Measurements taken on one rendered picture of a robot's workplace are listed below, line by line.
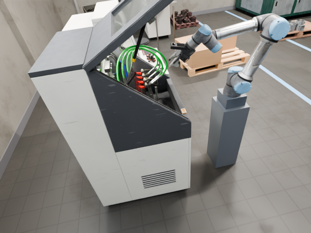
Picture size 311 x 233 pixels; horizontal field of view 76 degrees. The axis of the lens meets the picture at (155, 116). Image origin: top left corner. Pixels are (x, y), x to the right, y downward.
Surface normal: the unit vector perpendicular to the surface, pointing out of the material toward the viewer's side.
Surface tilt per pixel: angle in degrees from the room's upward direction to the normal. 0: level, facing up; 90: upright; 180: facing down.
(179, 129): 90
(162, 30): 90
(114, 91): 90
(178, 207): 0
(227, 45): 90
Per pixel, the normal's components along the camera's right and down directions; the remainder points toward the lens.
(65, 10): 0.19, 0.62
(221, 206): -0.10, -0.76
